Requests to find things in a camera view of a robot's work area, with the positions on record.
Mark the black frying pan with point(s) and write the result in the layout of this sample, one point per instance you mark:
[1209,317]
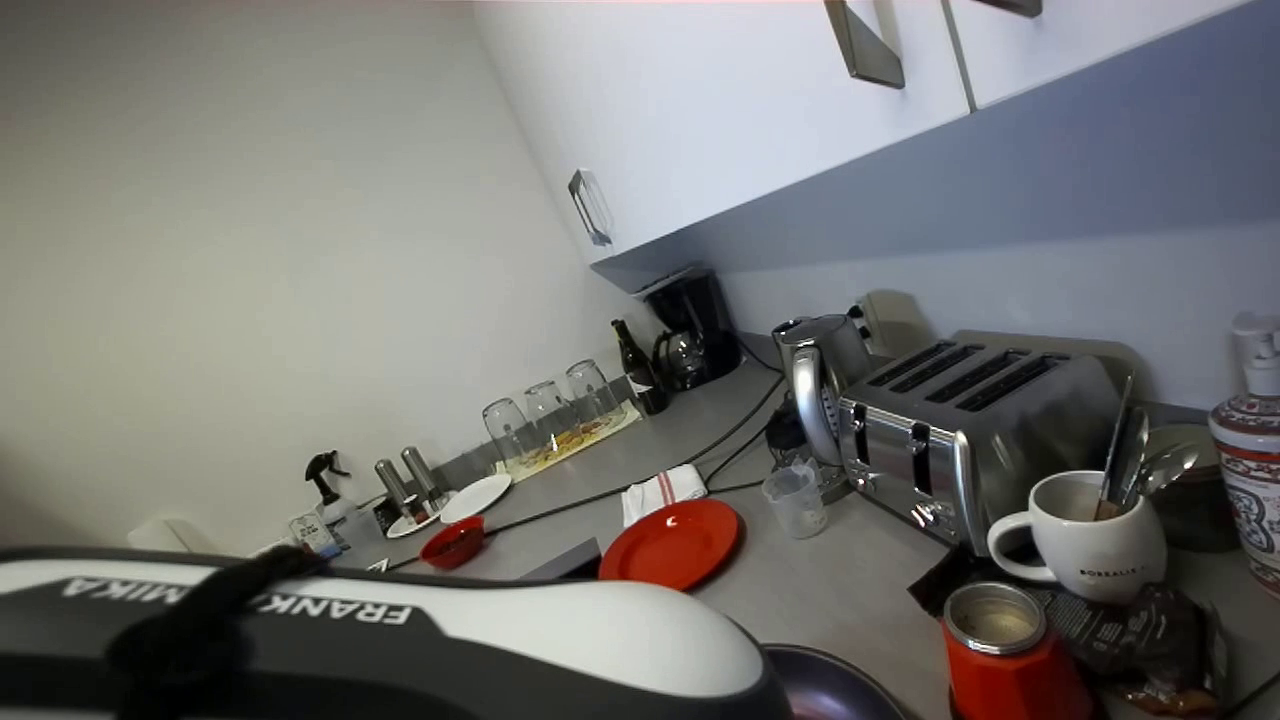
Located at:
[833,692]

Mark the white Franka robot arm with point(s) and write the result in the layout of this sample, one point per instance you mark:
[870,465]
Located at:
[535,641]

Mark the dark glass bottle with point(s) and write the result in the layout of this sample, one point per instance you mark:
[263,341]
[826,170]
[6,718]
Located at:
[628,360]

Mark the clear drinking glass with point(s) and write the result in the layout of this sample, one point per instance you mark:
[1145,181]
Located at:
[506,428]
[584,386]
[544,410]

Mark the black coffee machine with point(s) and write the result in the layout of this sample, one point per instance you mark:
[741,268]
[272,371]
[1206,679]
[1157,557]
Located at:
[703,320]

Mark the yellowish drying mat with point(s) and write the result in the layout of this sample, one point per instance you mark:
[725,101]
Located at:
[582,443]

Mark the white towel with red stripe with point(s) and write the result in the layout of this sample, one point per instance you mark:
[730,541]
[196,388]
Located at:
[663,491]

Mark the steel electric kettle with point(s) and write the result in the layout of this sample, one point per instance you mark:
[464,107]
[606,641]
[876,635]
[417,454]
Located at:
[804,400]

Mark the red plate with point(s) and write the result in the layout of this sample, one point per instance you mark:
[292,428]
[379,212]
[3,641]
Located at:
[669,547]

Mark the small white plate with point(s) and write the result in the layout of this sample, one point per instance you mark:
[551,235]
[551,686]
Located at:
[476,496]

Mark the steel spice mill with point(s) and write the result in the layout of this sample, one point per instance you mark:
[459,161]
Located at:
[420,476]
[390,491]

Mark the small red bowl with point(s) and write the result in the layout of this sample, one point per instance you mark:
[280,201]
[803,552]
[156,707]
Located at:
[454,547]

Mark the spray bottle with black trigger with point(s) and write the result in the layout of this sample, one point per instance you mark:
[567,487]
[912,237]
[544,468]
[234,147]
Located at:
[325,468]

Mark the black coaster mat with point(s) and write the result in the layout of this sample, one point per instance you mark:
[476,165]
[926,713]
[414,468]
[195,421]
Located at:
[946,581]

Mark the steel four-slot toaster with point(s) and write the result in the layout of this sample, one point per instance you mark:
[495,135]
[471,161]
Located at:
[1013,426]

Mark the red moka pot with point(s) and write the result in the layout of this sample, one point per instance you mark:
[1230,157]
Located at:
[1004,654]

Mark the steel spoon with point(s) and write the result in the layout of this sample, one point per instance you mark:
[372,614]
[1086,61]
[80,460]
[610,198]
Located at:
[1172,468]
[1118,445]

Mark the white ceramic mug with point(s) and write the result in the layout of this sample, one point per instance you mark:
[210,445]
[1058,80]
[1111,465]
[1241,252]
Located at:
[1094,552]

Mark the dark glossy pouch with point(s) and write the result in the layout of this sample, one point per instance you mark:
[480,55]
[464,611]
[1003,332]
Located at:
[1152,654]

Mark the patterned ceramic jar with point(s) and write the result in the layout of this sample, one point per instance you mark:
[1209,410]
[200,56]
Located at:
[1252,465]

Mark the white wall cabinet door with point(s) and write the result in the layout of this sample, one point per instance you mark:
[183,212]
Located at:
[803,123]
[584,80]
[1106,33]

